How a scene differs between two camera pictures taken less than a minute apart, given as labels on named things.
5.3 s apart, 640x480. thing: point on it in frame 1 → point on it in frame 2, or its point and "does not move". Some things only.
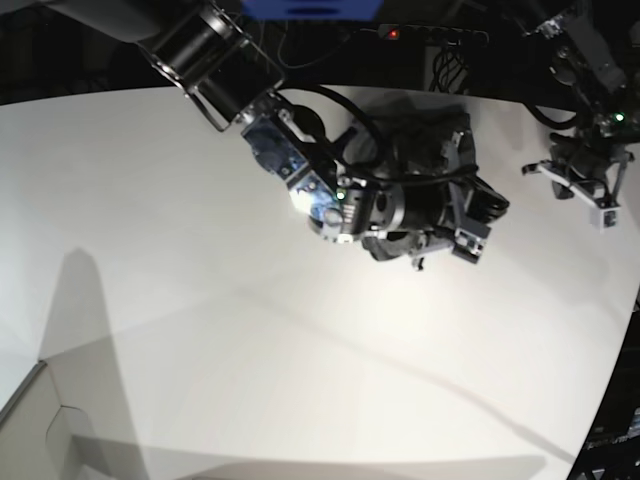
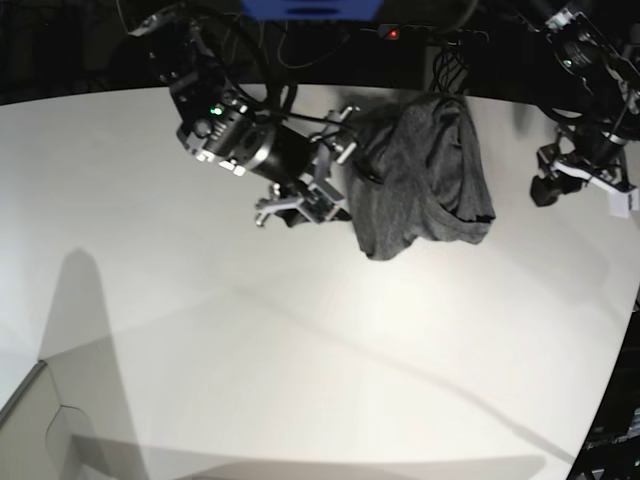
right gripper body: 587,170 → 571,159
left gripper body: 472,204 → 301,167
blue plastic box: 310,10 does not move
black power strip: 432,35 does not move
